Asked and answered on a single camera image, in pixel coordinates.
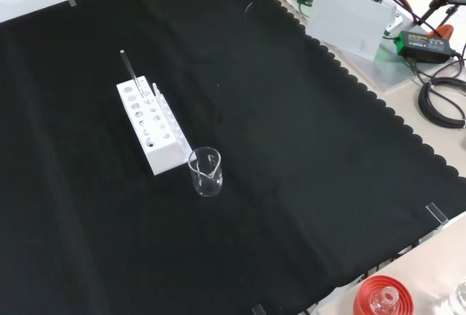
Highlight orange clamp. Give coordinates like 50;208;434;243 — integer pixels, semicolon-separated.
427;23;454;40

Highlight small clear glass beaker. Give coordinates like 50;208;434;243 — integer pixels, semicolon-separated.
187;146;224;198

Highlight white test tube rack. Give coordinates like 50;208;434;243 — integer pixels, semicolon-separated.
116;75;193;176

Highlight black bench cloth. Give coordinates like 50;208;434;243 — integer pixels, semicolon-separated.
0;0;466;315

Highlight coiled black cable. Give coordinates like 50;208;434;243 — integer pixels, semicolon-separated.
417;76;466;129

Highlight black power adapter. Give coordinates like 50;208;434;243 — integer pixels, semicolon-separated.
396;30;457;64

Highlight pale board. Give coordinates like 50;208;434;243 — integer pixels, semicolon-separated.
307;0;397;63

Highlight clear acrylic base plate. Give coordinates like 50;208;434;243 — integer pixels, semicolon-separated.
280;0;435;93

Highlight clear glass rod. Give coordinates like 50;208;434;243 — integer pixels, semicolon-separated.
119;49;143;96

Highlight thin black adapter cable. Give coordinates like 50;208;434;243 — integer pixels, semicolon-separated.
406;49;466;87

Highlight clear round-bottom flask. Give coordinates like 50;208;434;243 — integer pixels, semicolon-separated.
369;286;400;315

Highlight clear glass vessel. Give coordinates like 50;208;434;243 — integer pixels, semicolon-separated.
448;280;466;315

